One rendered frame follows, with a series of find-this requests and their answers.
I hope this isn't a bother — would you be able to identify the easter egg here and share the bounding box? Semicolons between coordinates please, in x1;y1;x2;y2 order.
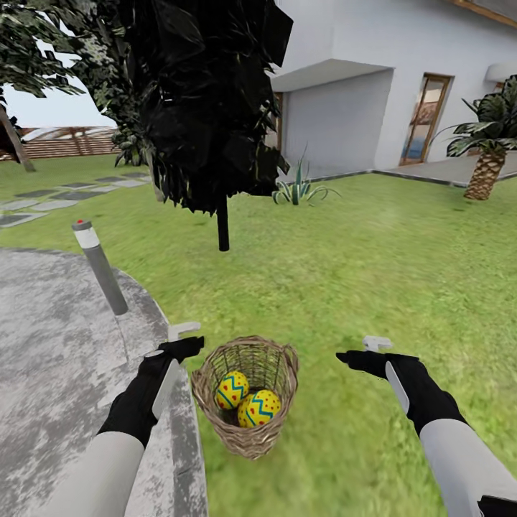
241;387;282;428
213;363;252;413
237;392;255;427

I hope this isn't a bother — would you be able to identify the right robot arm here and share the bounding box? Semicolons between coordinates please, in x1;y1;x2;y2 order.
335;335;517;517

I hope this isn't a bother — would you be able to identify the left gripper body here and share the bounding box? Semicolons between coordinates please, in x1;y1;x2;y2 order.
159;336;200;361

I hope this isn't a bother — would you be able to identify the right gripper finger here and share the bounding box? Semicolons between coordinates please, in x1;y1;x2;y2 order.
335;351;349;363

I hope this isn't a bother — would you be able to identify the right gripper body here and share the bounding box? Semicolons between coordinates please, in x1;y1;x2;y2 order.
347;350;380;376

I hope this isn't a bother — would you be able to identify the wicker basket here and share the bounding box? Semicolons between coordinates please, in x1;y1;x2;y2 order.
190;335;299;460

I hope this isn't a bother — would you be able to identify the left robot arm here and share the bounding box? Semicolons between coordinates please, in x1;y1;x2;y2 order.
37;321;205;517

